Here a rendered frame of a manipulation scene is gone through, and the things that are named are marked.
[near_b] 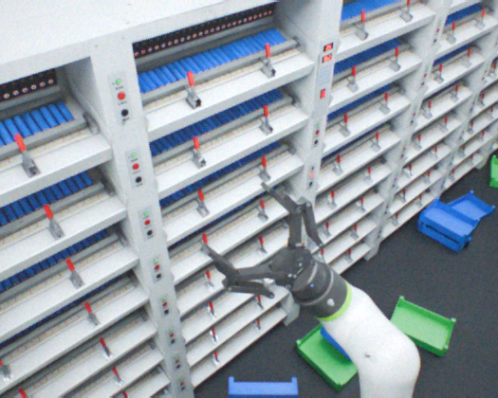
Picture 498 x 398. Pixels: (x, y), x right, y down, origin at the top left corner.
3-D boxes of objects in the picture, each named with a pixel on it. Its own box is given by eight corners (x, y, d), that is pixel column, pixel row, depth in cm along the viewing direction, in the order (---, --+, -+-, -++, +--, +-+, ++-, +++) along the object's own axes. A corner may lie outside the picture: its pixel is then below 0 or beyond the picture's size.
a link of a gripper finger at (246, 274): (283, 259, 79) (282, 266, 80) (224, 266, 75) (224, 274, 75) (293, 270, 76) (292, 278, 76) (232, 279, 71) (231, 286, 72)
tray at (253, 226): (296, 208, 180) (304, 195, 172) (172, 286, 151) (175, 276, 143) (266, 172, 186) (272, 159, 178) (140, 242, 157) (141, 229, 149)
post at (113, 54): (194, 398, 207) (128, 27, 90) (177, 411, 202) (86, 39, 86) (171, 368, 218) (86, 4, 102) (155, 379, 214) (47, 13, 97)
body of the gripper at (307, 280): (285, 286, 84) (254, 262, 79) (315, 254, 84) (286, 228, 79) (304, 310, 78) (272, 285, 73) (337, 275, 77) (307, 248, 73)
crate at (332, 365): (365, 367, 219) (368, 358, 213) (339, 392, 209) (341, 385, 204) (321, 327, 236) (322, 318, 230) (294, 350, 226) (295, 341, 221)
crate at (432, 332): (451, 327, 235) (455, 318, 230) (442, 357, 222) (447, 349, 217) (396, 303, 247) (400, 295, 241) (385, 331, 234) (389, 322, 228)
